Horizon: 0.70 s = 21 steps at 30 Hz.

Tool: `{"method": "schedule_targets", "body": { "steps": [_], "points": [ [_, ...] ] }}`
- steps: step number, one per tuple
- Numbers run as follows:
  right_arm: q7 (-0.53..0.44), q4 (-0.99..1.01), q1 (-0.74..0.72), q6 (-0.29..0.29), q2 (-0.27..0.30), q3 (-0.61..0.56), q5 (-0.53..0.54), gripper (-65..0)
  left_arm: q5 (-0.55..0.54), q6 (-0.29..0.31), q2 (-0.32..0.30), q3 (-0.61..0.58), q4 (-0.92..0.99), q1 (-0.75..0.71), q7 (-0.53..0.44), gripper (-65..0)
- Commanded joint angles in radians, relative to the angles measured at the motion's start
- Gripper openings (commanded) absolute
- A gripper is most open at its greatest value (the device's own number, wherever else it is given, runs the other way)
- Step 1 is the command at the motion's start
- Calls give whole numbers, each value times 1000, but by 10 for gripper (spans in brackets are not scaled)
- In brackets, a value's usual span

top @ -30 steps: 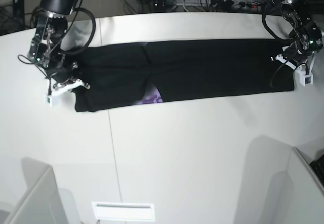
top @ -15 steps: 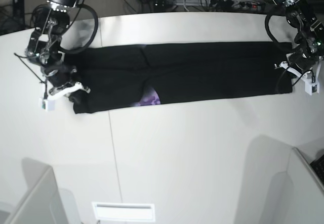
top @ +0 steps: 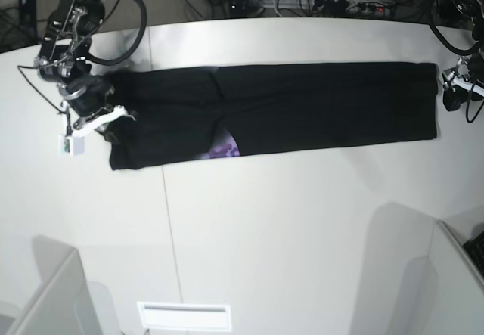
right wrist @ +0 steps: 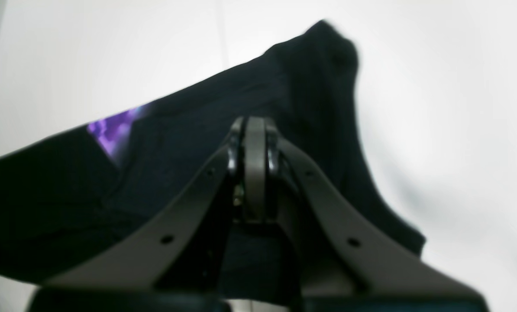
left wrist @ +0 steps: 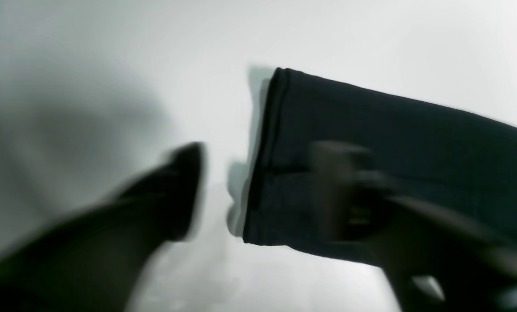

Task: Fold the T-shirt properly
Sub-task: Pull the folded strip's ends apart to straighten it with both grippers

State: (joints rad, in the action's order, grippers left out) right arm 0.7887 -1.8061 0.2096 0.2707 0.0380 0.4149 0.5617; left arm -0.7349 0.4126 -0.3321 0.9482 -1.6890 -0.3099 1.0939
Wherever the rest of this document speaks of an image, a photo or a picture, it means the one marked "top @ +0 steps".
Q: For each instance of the white power strip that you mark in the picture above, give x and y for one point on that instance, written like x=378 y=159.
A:
x=332 y=8

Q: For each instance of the black T-shirt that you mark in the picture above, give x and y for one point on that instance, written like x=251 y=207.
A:
x=204 y=113

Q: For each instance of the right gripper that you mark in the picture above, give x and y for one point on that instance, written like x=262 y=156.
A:
x=87 y=106

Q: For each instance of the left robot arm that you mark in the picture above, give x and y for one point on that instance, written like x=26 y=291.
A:
x=469 y=10

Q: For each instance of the white partition panel left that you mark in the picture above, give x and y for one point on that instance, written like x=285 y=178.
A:
x=44 y=290

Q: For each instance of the black keyboard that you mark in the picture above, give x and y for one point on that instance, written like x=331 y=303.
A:
x=475 y=250

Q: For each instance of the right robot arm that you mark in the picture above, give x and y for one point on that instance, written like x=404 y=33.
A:
x=65 y=60

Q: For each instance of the white partition panel right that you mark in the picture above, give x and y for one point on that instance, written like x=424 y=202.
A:
x=442 y=292

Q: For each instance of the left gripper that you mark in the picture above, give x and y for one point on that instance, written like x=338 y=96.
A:
x=465 y=77

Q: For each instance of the white partition panel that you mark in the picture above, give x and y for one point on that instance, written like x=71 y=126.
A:
x=44 y=290
x=442 y=292

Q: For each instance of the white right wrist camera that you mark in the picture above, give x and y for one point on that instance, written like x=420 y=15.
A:
x=72 y=145

